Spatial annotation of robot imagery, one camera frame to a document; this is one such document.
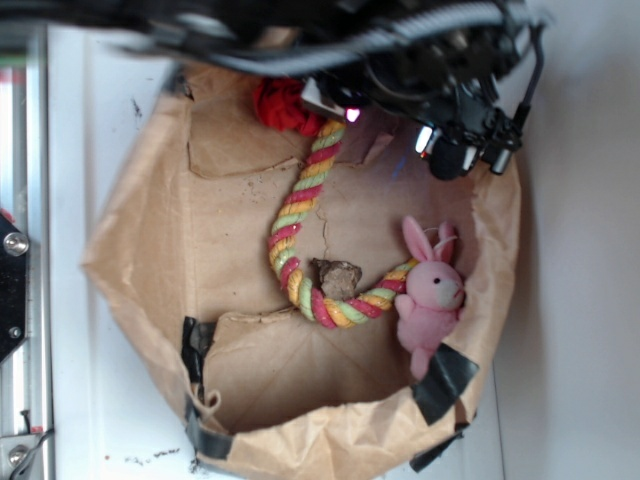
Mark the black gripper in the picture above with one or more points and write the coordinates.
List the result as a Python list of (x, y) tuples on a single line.
[(438, 67)]

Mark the red paper ball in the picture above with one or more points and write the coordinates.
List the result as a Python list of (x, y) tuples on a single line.
[(278, 105)]

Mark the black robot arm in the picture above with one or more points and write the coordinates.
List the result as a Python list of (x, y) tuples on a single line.
[(261, 38)]

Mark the pink plush bunny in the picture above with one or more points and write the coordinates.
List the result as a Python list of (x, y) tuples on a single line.
[(430, 308)]

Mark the brown rock chunk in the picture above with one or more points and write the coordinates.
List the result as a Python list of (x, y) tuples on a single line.
[(338, 278)]

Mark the brown paper bag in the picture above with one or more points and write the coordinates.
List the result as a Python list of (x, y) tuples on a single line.
[(181, 254)]

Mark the white plastic tray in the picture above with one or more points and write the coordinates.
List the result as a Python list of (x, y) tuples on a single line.
[(110, 421)]

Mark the metal clamp with screw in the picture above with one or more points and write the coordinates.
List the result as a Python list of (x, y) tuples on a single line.
[(24, 457)]

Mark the multicoloured twisted rope toy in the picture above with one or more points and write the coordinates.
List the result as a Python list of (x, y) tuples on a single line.
[(311, 302)]

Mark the black bracket with bolt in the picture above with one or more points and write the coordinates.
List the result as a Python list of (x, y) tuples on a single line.
[(13, 287)]

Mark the aluminium frame rail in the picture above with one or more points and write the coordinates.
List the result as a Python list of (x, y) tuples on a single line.
[(26, 397)]

